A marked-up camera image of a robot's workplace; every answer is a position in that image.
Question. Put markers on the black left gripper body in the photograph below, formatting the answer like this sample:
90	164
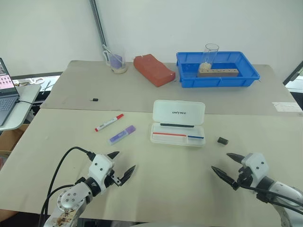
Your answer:
109	180

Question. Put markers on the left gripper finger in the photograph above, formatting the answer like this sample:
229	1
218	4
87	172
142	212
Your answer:
126	175
113	155

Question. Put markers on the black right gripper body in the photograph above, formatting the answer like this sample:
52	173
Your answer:
245	177

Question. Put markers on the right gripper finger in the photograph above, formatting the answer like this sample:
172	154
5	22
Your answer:
235	157
223	177

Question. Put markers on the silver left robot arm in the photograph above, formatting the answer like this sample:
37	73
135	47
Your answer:
71	201

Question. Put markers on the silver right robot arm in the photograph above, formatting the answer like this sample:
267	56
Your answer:
284	191

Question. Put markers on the blue pen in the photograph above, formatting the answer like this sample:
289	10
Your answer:
196	136

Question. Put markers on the red pen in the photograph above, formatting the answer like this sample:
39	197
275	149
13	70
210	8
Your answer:
169	134

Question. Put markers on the white plastic pencil case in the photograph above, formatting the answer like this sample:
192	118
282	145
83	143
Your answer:
178	123

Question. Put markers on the small black eraser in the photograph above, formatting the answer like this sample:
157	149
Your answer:
222	140

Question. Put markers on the purple highlighter pen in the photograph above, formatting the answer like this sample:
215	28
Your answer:
122	134

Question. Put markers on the red capped white marker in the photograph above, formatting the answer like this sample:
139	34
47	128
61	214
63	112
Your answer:
109	122

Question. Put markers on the beige table cover sheet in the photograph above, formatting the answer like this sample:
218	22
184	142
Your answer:
165	179
142	97

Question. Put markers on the small black clip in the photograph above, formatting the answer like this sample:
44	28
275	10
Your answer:
95	99

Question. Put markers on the black pen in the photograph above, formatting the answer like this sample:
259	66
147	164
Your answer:
177	124

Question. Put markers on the blue plastic bin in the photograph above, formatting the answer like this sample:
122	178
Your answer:
216	80

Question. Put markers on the wooden block with holes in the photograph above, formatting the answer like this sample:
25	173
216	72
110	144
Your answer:
217	72

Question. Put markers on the red brick block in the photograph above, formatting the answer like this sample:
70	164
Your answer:
154	69

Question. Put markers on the clear plastic measuring cup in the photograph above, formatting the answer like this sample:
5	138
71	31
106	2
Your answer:
115	60

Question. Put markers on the clear glass tube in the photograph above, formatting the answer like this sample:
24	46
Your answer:
210	58

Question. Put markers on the brown cardboard box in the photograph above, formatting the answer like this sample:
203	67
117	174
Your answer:
10	139

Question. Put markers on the grey laptop stand table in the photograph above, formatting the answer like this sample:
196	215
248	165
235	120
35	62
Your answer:
20	106

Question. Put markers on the dark grey laptop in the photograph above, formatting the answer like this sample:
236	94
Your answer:
7	92

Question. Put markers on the metal slotted pole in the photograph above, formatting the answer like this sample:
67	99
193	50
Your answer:
98	26

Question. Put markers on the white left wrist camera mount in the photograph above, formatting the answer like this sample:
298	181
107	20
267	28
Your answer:
100	168

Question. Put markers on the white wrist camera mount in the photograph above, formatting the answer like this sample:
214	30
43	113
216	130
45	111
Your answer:
256	165
100	168

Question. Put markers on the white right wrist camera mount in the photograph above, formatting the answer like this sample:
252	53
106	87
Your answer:
256	165

